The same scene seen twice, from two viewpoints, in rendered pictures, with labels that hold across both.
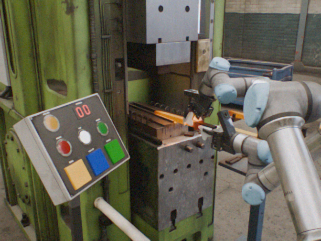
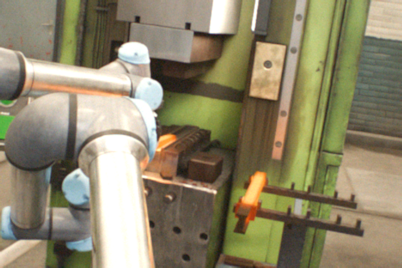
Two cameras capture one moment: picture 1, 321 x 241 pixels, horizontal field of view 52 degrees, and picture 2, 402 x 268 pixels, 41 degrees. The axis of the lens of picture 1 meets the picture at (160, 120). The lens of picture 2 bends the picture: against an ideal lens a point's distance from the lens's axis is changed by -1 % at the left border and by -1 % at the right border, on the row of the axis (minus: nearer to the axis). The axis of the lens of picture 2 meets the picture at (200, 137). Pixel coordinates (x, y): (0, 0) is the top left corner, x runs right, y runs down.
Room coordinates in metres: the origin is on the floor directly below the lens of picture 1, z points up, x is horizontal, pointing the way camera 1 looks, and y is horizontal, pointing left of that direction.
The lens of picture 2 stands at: (0.60, -1.44, 1.40)
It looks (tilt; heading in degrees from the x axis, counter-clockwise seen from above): 12 degrees down; 52
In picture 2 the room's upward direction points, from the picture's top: 7 degrees clockwise
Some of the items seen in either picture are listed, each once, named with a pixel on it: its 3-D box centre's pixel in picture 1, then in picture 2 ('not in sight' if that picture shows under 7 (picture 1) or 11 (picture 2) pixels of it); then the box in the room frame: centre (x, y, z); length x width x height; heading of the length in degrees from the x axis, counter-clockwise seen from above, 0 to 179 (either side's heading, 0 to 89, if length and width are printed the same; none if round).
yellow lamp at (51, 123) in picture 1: (51, 123); not in sight; (0.97, 0.34, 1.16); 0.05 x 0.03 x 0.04; 128
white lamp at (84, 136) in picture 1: (84, 136); not in sight; (1.04, 0.26, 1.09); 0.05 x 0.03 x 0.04; 128
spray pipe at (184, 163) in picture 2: not in sight; (197, 154); (1.70, -0.04, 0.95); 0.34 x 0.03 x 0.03; 38
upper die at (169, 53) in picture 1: (146, 49); (180, 42); (1.66, 0.07, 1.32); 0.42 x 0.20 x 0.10; 38
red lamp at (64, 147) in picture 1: (64, 147); not in sight; (0.95, 0.30, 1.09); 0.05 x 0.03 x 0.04; 128
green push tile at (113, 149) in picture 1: (113, 151); (3, 127); (1.11, 0.17, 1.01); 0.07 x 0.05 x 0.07; 153
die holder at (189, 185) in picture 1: (154, 160); (174, 218); (1.70, 0.03, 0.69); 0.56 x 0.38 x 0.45; 38
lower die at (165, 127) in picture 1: (147, 118); (168, 145); (1.66, 0.07, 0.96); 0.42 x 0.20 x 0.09; 38
